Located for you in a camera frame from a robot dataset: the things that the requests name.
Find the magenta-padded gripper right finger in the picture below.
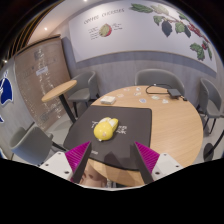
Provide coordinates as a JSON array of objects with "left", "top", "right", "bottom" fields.
[{"left": 132, "top": 141, "right": 185, "bottom": 185}]

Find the dark grey flat box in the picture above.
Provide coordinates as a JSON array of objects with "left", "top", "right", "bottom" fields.
[{"left": 166, "top": 87, "right": 183, "bottom": 99}]

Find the yellow computer mouse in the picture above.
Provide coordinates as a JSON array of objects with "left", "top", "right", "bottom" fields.
[{"left": 93, "top": 116, "right": 119, "bottom": 142}]

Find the black cable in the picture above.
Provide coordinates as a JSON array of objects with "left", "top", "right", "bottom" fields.
[{"left": 145, "top": 83, "right": 174, "bottom": 96}]

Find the grey upholstered chair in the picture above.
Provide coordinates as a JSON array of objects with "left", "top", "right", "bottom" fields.
[
  {"left": 134, "top": 68, "right": 186, "bottom": 98},
  {"left": 9, "top": 124, "right": 68, "bottom": 167},
  {"left": 196, "top": 77, "right": 224, "bottom": 134},
  {"left": 66, "top": 70, "right": 100, "bottom": 118}
]

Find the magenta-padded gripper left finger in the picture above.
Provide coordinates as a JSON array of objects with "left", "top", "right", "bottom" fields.
[{"left": 39, "top": 140, "right": 94, "bottom": 185}]

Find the small white box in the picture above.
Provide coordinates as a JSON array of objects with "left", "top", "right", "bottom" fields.
[{"left": 100, "top": 95, "right": 117, "bottom": 106}]

